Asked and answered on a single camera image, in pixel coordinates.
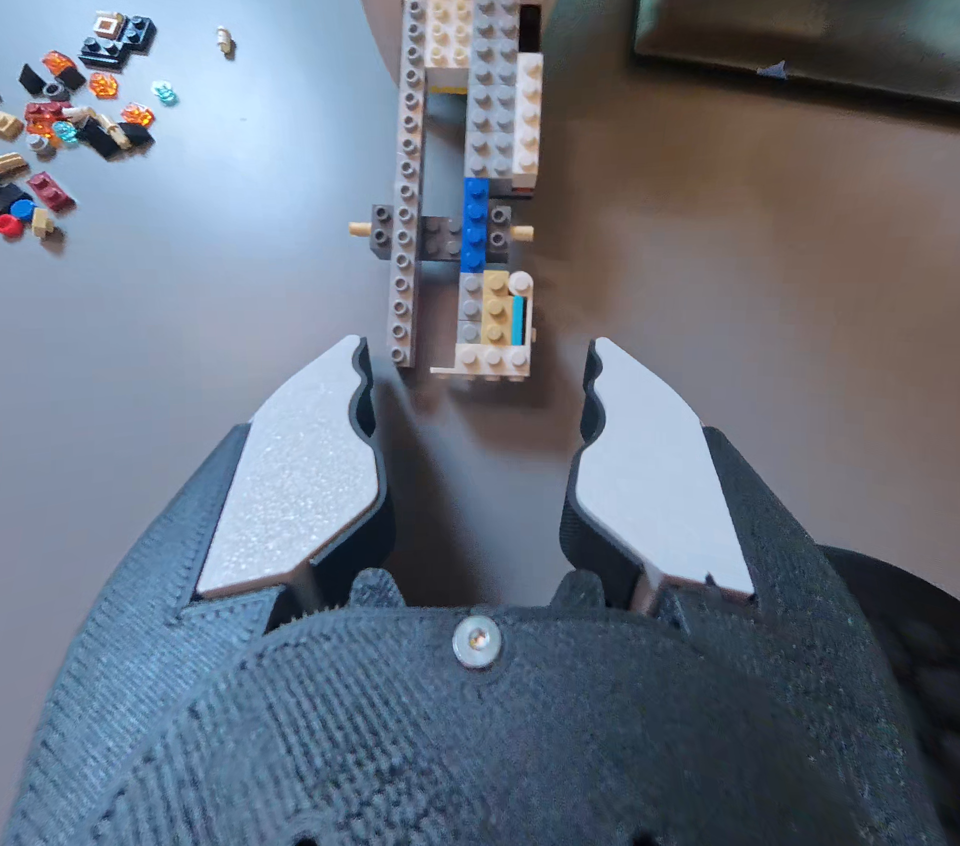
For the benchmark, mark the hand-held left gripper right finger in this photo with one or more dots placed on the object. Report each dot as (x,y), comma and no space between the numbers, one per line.
(660,486)

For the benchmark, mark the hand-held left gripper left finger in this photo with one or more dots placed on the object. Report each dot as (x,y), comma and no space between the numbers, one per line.
(292,486)

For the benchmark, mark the grey lego model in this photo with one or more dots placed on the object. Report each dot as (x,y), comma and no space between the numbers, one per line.
(480,111)

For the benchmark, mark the small tan lego piece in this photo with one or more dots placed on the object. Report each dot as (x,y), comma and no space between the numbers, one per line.
(225,41)

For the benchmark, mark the black lego plate assembly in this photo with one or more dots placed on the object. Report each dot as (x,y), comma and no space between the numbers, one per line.
(127,36)

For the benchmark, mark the pile of loose lego pieces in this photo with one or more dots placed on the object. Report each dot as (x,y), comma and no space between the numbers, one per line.
(52,190)

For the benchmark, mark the teal transparent round stud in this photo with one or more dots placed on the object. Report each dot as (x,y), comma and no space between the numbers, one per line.
(165,93)

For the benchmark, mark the small grey triangular scrap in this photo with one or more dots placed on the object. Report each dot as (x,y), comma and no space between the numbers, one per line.
(776,72)

